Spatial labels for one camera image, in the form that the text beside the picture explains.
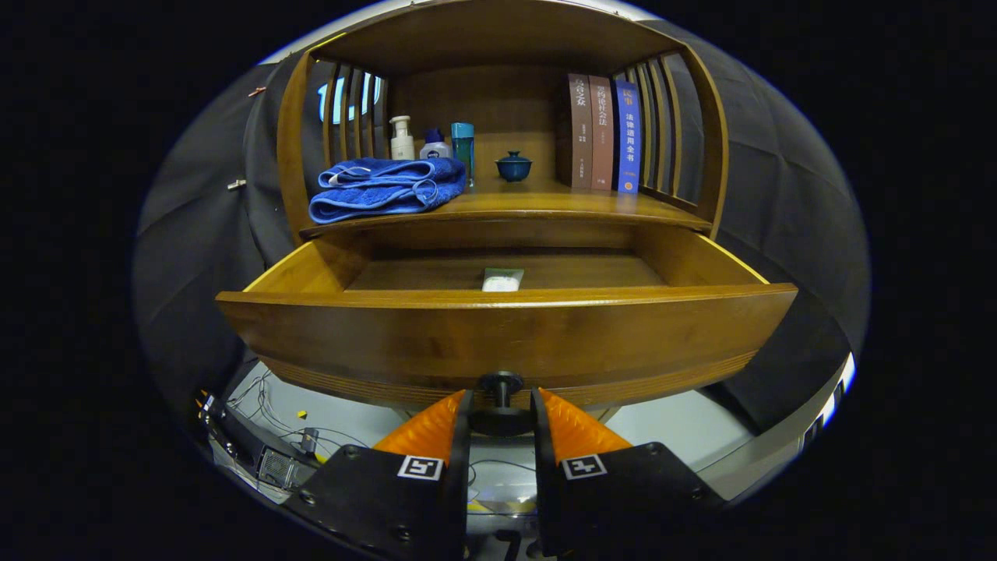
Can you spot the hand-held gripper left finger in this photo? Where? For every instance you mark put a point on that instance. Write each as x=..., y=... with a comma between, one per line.
x=465, y=436

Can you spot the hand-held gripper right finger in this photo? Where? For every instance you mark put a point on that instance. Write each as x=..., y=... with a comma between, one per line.
x=539, y=467

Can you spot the wooden drawer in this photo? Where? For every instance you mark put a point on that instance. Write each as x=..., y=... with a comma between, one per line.
x=506, y=335

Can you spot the white green tube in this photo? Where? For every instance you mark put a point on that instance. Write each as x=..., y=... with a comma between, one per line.
x=502, y=280

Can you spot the wooden countertop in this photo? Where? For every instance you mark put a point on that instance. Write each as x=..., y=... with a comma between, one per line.
x=545, y=202

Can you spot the silver mesh box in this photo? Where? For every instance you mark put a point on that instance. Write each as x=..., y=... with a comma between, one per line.
x=279, y=467

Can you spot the black floor device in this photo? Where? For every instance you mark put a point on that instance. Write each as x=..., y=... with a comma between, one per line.
x=234, y=436

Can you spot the blue folded towel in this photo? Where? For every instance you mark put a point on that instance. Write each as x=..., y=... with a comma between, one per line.
x=374, y=202

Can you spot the blue lidded tea bowl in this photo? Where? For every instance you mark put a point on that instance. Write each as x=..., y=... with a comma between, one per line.
x=514, y=168

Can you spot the teal glass bottle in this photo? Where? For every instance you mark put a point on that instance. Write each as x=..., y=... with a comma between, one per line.
x=463, y=148

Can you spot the white lotion bottle blue cap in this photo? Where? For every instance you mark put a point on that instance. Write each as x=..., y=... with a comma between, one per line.
x=435, y=149

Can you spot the white pump bottle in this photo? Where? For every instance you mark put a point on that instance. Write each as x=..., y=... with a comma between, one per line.
x=402, y=144

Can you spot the dark brown book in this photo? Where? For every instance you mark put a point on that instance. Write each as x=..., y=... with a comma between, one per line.
x=580, y=132

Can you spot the reddish brown book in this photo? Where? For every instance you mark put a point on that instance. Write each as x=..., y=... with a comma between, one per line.
x=602, y=132

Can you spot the blue book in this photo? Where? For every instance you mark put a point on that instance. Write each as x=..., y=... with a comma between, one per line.
x=628, y=132

